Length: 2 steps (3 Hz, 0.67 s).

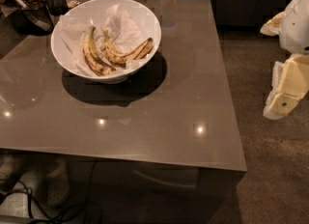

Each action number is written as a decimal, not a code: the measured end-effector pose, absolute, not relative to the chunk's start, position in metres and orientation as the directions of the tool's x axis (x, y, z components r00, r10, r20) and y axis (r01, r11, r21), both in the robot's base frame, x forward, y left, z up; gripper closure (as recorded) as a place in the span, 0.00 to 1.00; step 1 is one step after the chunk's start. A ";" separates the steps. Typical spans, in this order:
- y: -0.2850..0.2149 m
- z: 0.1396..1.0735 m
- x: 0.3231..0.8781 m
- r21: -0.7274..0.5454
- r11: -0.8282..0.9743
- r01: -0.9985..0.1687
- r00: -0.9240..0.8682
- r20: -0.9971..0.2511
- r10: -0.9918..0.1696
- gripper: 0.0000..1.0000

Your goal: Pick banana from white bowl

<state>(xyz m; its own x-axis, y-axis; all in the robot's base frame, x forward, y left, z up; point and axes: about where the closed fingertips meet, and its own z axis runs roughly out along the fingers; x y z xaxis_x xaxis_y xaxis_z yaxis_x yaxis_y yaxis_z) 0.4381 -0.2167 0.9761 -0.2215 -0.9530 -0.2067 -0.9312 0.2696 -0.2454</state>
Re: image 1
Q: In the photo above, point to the left spotted banana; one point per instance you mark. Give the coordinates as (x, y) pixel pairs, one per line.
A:
(91, 57)

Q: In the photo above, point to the spotted banana bunch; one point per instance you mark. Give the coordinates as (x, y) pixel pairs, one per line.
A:
(113, 55)

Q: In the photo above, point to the white perforated clog shoe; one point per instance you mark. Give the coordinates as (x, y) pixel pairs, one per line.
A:
(58, 184)

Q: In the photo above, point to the black mesh basket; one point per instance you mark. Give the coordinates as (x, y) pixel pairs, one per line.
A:
(38, 16)

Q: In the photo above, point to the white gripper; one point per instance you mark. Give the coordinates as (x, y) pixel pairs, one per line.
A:
(296, 25)

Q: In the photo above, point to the white paper liner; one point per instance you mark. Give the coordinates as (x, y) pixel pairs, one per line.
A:
(127, 30)

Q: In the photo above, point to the white ceramic bowl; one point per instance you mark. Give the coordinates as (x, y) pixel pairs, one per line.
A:
(148, 18)

